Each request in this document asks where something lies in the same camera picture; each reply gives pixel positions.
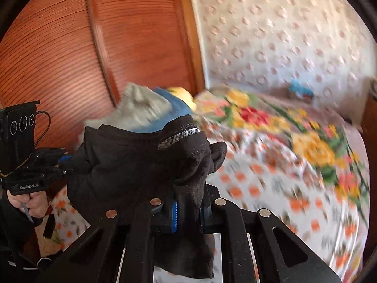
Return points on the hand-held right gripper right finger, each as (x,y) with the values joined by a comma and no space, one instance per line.
(205,213)

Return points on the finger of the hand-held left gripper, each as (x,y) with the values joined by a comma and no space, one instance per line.
(56,171)
(47,154)

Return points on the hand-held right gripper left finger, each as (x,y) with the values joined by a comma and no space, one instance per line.
(174,216)

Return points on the black pants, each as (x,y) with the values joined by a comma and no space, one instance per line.
(132,165)

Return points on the grey-green folded pants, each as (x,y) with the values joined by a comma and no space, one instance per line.
(141,106)

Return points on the person's left hand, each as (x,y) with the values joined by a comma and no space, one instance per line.
(36,206)

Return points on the orange fruit print bed sheet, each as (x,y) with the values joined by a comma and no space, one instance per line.
(265,197)

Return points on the light blue folded jeans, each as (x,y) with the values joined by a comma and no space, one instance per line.
(176,109)

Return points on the yellow plush toy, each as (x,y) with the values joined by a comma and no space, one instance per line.
(184,95)

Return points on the floral blanket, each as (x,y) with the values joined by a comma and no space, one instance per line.
(312,147)

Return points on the wooden slatted wardrobe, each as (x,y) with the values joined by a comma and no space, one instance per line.
(132,35)

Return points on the blue tissue pack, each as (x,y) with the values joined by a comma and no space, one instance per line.
(299,90)

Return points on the circle pattern sheer curtain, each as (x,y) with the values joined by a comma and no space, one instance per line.
(279,35)

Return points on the wooden low cabinet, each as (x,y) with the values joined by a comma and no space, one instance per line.
(371,115)

